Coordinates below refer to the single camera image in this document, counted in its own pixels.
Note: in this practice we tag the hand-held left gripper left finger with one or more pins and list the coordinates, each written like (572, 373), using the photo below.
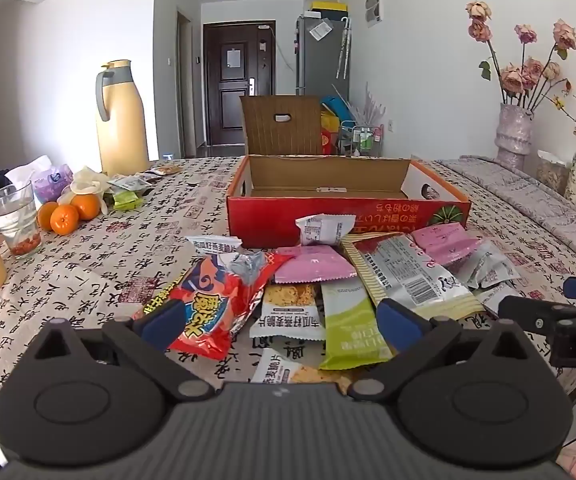
(160, 322)

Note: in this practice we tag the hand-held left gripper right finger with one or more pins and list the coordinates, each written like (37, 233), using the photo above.
(400, 320)

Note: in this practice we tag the small silver snack packet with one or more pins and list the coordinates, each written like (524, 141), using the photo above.
(492, 265)
(500, 297)

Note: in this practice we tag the large silver striped snack packet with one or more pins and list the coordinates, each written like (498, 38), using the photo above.
(407, 275)

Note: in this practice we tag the red orange snack bag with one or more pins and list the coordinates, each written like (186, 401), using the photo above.
(213, 305)

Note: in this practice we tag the pink snack packet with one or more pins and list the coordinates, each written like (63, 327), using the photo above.
(442, 240)
(313, 265)

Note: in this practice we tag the oat crisp packet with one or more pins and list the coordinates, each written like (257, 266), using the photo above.
(288, 315)
(213, 244)
(288, 372)

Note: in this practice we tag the small white snack packet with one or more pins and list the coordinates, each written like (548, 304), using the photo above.
(325, 230)

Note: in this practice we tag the red cardboard box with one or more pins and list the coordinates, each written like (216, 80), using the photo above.
(318, 210)

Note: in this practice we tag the grey patterned cloth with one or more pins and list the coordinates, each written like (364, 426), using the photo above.
(527, 200)

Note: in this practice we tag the clear storage jar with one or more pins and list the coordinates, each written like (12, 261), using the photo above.
(551, 172)

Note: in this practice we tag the small green snack packet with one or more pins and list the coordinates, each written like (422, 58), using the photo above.
(128, 201)

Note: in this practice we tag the white printed snack packet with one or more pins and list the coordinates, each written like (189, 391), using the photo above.
(130, 182)

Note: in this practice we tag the orange cracker packet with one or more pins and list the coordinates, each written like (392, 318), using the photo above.
(165, 168)

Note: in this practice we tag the cream plastic bag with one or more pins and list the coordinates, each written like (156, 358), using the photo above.
(90, 182)

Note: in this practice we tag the pink textured vase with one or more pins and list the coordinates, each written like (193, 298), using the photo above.
(513, 135)

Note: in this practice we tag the purple tissue pack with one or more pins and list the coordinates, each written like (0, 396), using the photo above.
(53, 182)

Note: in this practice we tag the clear glass cup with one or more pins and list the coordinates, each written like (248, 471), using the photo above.
(15, 220)

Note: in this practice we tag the metal trolley rack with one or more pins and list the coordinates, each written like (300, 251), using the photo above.
(362, 140)

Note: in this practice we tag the red gift box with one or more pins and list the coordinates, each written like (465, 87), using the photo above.
(329, 142)

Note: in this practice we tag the yellow thermos jug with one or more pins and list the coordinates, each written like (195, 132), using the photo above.
(120, 130)

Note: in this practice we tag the white plastic bag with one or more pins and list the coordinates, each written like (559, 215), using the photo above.
(25, 170)

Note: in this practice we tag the yellow bag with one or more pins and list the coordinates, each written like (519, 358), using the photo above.
(329, 122)

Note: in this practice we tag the purple feather decoration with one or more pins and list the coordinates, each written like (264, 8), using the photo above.
(370, 105)

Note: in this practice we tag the brown wooden chair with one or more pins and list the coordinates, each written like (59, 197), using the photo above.
(280, 135)

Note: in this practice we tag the dried pink rose bouquet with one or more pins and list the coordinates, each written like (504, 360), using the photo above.
(512, 77)

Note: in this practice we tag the dark brown door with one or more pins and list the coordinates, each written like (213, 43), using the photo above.
(238, 110)

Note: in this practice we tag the grey refrigerator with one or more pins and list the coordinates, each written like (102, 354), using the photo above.
(318, 70)

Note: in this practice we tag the white umbrella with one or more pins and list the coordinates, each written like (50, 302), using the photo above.
(344, 47)

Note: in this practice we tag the paper sheet on refrigerator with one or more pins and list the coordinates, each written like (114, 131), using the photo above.
(322, 30)

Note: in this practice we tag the white electrical panel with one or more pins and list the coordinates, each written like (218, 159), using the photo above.
(373, 4)

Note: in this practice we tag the yellow box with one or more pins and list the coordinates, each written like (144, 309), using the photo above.
(329, 10)

